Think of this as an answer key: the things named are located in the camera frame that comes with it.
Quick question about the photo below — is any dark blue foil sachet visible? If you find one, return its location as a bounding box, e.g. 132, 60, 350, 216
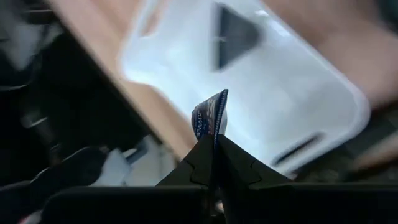
190, 88, 229, 141

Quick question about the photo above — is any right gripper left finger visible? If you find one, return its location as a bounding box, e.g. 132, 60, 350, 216
40, 133, 216, 224

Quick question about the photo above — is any white plastic bin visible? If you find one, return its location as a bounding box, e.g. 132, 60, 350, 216
119, 0, 373, 178

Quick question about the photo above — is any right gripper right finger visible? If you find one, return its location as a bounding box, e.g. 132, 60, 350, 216
215, 133, 398, 224

